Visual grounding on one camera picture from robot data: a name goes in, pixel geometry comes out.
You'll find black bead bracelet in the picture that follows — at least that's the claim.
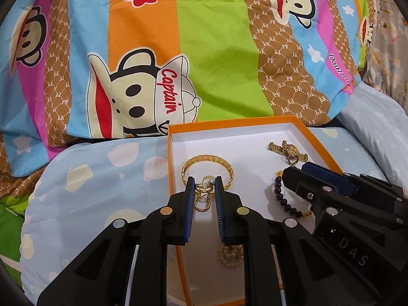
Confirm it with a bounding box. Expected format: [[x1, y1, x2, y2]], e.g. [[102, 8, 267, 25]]
[[273, 171, 315, 221]]

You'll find light blue planet quilt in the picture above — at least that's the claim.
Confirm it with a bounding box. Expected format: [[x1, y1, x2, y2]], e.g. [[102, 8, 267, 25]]
[[19, 124, 383, 306]]

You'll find striped cartoon monkey blanket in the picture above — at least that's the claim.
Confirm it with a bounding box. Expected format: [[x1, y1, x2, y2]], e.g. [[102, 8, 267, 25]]
[[0, 0, 377, 205]]

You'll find pale blue textured cloth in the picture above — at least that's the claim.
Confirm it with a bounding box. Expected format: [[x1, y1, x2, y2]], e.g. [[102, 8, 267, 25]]
[[337, 81, 408, 186]]

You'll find green cloth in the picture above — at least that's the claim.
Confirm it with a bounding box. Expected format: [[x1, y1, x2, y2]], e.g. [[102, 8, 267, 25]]
[[0, 194, 31, 282]]

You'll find gold wristwatch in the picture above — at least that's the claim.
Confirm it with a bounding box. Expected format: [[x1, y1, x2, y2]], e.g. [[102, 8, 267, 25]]
[[267, 141, 307, 165]]

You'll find grey floral cloth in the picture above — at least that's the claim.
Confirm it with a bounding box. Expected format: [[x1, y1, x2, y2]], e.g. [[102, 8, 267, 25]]
[[357, 0, 408, 116]]

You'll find white pearl bracelet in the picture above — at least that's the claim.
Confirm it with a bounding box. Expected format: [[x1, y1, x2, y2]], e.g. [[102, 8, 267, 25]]
[[218, 244, 245, 269]]

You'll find orange jewelry box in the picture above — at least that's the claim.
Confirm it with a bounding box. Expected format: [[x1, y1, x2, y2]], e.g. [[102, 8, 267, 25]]
[[167, 116, 345, 306]]

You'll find gold hoop earring with charm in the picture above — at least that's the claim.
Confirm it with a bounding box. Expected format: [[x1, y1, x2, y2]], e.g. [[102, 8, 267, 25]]
[[195, 175, 215, 213]]

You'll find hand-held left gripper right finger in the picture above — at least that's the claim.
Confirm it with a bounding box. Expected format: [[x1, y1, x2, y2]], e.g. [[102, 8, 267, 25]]
[[214, 175, 377, 306]]

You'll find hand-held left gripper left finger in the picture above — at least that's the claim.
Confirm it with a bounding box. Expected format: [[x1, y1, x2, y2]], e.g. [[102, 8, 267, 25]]
[[36, 176, 196, 306]]

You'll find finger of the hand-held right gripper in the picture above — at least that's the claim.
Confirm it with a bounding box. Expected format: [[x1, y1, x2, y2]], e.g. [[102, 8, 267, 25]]
[[301, 162, 408, 211], [283, 165, 408, 231]]

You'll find gold bangle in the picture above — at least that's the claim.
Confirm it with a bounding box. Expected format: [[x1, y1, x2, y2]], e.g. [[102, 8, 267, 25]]
[[181, 155, 234, 192]]

